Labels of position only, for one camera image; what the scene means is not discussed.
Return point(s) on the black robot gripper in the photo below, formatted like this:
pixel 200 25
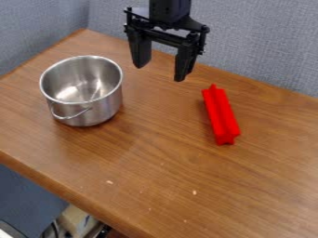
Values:
pixel 167 14

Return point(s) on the stainless steel metal pot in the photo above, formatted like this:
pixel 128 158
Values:
pixel 81 88

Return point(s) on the red star-shaped block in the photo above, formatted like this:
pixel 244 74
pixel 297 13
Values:
pixel 220 115

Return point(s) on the beige box under table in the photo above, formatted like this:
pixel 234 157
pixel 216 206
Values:
pixel 77 222

